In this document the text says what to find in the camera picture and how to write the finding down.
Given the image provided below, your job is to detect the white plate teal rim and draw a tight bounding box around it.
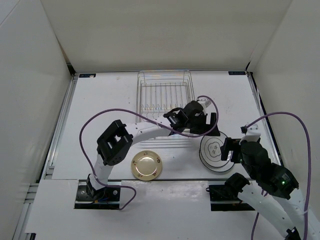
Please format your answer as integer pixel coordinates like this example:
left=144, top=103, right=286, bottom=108
left=199, top=150, right=235, bottom=174

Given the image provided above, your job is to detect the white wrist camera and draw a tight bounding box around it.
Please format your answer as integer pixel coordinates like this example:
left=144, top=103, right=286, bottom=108
left=196, top=98, right=212, bottom=111
left=240, top=124, right=261, bottom=143

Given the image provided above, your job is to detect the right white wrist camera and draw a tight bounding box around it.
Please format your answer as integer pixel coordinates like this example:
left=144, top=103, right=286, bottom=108
left=240, top=124, right=261, bottom=143

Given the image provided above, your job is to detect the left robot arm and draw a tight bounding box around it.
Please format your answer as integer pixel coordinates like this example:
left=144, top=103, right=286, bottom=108
left=86, top=98, right=220, bottom=200

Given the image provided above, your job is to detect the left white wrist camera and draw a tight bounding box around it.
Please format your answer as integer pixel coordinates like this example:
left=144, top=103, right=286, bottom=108
left=196, top=98, right=212, bottom=111

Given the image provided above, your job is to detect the silver wire dish rack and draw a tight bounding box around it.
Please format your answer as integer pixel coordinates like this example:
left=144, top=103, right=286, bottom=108
left=134, top=69, right=198, bottom=141

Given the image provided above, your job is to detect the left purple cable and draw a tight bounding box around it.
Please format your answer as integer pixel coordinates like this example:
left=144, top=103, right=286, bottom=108
left=79, top=94, right=220, bottom=211

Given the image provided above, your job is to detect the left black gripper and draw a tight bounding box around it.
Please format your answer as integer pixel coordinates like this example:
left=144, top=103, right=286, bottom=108
left=185, top=111, right=220, bottom=137

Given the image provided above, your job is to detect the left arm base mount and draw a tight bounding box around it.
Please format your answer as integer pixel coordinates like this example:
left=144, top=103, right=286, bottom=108
left=74, top=180, right=121, bottom=210

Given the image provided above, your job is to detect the beige patterned plate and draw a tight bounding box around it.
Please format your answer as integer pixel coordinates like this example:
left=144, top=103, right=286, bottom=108
left=130, top=150, right=163, bottom=181

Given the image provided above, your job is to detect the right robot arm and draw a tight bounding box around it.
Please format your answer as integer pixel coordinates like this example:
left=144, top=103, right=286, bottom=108
left=220, top=137, right=320, bottom=240

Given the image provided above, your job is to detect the aluminium table rail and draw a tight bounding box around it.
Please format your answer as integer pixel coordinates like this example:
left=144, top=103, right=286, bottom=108
left=12, top=73, right=78, bottom=240

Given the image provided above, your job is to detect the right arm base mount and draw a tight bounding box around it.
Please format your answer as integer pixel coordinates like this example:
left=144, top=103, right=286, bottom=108
left=205, top=173, right=255, bottom=212

